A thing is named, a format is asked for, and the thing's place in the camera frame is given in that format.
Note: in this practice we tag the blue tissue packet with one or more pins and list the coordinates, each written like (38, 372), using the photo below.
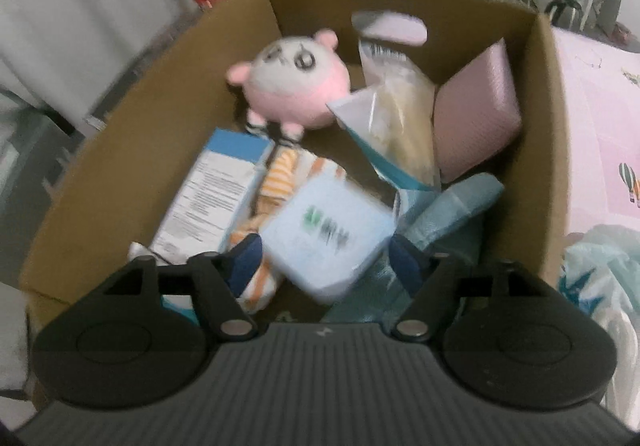
(325, 226)

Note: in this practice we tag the blue and white box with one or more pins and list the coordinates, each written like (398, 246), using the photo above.
(210, 191)

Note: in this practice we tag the pink plush toy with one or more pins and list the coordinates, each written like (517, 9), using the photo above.
(295, 85)

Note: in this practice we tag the blue checked towel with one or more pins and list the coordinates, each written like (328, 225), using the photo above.
(450, 211)

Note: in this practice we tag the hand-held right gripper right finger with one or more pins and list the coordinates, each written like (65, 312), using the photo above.
(405, 266)

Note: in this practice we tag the clear plastic packet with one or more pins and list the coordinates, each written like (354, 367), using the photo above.
(400, 125)

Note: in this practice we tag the white plastic bag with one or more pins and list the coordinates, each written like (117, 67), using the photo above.
(600, 266)

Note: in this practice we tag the cardboard box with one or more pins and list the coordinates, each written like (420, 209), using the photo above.
(150, 100)

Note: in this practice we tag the white curtain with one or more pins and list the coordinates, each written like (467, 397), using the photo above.
(75, 0)

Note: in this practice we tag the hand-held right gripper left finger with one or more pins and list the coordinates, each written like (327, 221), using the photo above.
(245, 261)

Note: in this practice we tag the orange striped cloth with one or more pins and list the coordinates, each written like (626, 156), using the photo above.
(280, 175)

